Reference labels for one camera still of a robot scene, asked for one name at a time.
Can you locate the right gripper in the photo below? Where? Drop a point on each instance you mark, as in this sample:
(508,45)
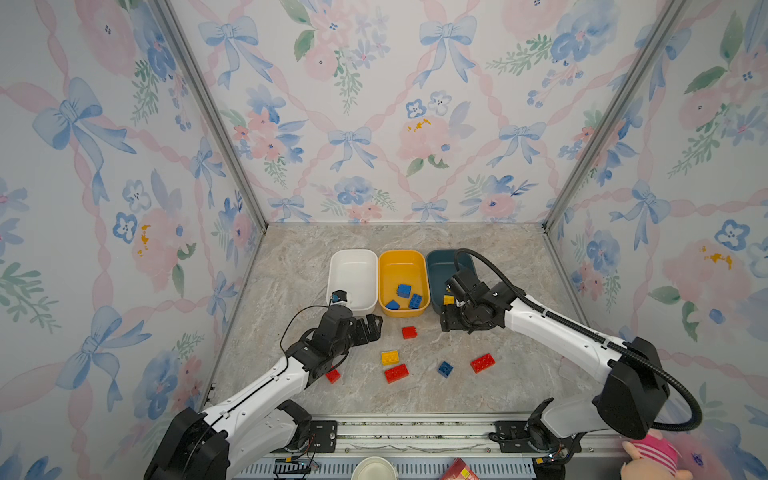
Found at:
(448,321)

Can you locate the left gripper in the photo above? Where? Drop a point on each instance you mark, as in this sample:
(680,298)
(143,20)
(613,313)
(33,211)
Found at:
(373,329)

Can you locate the dark teal plastic container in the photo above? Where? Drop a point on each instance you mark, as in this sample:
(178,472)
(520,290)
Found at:
(440,269)

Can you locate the white plastic container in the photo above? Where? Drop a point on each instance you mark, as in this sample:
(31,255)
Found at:
(356,272)

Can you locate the yellow plastic container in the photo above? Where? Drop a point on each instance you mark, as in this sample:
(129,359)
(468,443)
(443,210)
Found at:
(402,267)

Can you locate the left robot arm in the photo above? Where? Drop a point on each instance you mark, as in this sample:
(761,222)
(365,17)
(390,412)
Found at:
(224,439)

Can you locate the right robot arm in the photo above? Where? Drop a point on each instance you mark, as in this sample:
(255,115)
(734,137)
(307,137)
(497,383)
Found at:
(631,394)

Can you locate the small red lego brick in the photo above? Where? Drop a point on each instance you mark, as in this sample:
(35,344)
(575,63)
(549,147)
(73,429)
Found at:
(409,332)

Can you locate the long red lego centre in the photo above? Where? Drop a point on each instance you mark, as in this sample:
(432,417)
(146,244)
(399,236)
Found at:
(396,373)

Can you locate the red lego brick left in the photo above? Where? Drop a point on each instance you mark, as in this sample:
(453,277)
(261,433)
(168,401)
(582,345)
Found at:
(333,376)

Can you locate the red lego brick right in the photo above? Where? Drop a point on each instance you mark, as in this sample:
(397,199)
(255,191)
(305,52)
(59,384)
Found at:
(482,363)

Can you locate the small dark blue lego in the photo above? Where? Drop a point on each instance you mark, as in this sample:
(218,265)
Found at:
(445,369)

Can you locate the white bowl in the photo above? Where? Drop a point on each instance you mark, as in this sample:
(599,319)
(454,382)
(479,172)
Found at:
(374,468)

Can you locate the red packet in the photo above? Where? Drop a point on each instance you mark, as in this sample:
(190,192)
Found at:
(459,470)

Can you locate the pink plush toy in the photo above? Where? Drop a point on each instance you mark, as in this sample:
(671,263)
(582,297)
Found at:
(652,457)

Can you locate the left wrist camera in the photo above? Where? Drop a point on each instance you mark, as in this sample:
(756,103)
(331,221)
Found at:
(338,296)

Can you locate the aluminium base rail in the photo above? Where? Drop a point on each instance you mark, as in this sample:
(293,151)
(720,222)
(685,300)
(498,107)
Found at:
(424,447)

